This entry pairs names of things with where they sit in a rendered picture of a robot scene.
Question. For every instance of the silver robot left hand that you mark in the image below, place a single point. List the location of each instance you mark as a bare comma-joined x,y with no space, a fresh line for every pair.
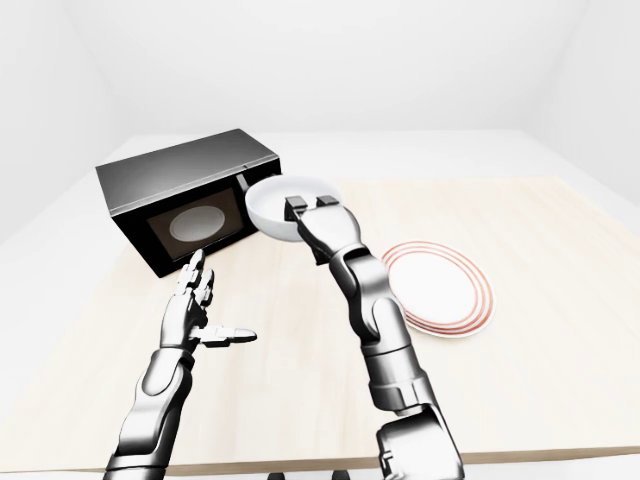
176,316

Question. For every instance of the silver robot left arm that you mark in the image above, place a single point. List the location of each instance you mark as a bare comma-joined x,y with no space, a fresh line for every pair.
150,410

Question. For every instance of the white plate with red rings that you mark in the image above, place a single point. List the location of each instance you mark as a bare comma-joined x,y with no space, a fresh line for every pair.
440,292

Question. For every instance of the silver robot right hand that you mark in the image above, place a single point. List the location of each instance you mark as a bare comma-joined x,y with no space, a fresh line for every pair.
327,227

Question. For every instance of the white microwave turntable plate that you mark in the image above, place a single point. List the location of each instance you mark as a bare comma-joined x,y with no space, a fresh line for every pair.
196,223

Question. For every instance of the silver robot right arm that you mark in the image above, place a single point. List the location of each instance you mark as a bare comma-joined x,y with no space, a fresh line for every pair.
395,365

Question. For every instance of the black microwave oven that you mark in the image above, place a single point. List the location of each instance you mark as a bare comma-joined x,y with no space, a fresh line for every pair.
180,200

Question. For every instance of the white bowl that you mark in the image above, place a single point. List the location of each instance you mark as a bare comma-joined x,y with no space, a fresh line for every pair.
272,210

